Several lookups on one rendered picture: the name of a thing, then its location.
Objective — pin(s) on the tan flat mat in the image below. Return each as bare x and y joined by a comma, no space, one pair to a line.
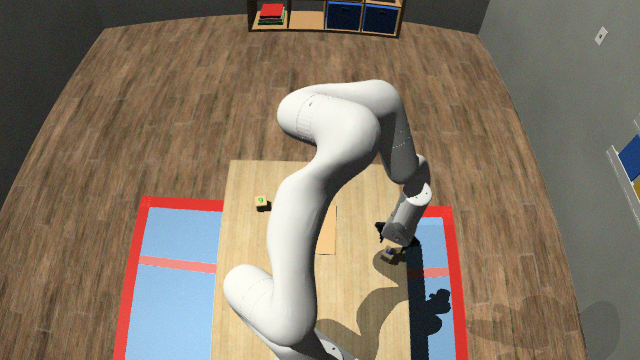
326,239

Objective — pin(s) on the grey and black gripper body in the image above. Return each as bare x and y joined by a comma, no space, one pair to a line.
391,233

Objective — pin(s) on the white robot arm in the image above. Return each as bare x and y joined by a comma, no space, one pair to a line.
348,136

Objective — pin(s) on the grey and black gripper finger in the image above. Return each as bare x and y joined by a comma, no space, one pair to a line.
378,225
414,242

